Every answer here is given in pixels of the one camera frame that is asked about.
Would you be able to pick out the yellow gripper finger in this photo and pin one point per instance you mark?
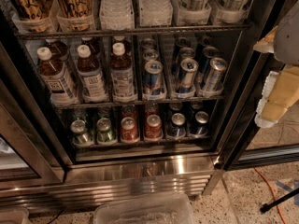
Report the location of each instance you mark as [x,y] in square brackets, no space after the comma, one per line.
[280,92]
[266,44]

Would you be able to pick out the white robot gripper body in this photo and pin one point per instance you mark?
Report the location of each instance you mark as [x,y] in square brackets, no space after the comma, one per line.
[289,37]

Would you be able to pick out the Red Bull can right front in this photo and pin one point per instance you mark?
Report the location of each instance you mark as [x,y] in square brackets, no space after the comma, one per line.
[216,70]

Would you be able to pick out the red bull can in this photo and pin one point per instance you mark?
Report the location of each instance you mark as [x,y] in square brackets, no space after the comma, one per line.
[186,74]
[153,77]
[216,70]

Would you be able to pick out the glass fridge door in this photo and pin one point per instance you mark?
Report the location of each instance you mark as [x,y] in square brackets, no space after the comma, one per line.
[237,141]

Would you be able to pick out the Red Bull can middle front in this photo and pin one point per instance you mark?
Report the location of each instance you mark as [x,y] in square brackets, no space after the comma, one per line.
[186,74]

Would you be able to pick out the blue Pepsi can right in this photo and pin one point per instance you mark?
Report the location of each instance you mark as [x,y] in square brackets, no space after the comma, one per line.
[199,124]

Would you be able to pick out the blue pepsi can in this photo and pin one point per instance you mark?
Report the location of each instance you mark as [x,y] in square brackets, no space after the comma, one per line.
[176,127]
[199,124]

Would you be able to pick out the blue Pepsi can left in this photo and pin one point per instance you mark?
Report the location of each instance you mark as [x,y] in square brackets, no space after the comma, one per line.
[176,127]

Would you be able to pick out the Red Bull can left front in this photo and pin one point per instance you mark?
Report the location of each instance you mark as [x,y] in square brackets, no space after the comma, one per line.
[153,77]

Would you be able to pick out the red cola can right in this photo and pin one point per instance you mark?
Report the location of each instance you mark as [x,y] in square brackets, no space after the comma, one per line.
[153,127]

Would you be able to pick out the red cola can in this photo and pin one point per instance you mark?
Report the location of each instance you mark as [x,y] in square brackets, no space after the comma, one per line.
[153,127]
[129,131]

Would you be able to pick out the red cola can left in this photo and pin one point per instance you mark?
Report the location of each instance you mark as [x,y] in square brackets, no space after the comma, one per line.
[129,131]

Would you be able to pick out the stainless steel fridge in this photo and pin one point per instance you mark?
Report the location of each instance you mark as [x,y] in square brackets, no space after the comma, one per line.
[42,170]

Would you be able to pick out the green soda can right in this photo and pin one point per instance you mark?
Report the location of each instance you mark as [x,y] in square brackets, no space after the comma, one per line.
[105,131]

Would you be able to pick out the green soda can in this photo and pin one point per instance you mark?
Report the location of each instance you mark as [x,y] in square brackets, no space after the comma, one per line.
[105,131]
[82,136]

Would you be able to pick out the gold LaCroix can right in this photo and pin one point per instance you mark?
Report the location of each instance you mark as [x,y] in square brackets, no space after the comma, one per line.
[75,8]

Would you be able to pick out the gold lacroix can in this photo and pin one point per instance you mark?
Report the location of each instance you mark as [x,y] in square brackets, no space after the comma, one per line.
[29,2]
[75,8]

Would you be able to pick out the green soda can left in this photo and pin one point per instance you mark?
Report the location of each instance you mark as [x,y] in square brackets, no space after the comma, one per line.
[82,136]

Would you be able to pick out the gold LaCroix can left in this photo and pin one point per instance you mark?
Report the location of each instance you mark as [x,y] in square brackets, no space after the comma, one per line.
[29,2]

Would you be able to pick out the clear water bottle right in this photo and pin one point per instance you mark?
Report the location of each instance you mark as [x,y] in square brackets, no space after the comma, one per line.
[154,0]

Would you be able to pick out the clear water bottle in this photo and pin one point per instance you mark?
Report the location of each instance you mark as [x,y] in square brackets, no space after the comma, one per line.
[116,0]
[154,0]

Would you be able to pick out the black tripod leg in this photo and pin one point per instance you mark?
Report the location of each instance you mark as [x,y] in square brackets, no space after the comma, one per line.
[267,206]

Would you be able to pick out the iced tea bottle right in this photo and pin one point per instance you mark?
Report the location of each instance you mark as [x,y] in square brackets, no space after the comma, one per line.
[122,74]

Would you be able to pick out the iced tea bottle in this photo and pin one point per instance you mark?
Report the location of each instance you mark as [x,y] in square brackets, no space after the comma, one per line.
[63,90]
[91,76]
[122,74]

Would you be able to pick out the clear water bottle left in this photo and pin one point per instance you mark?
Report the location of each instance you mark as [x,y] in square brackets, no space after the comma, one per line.
[116,0]

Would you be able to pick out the clear plastic bin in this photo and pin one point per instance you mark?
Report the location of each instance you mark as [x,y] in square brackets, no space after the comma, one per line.
[161,208]

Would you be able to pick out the iced tea bottle middle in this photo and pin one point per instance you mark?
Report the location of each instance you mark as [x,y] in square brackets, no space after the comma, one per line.
[91,76]

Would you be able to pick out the iced tea bottle left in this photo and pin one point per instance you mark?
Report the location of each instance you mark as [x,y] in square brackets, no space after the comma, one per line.
[63,90]

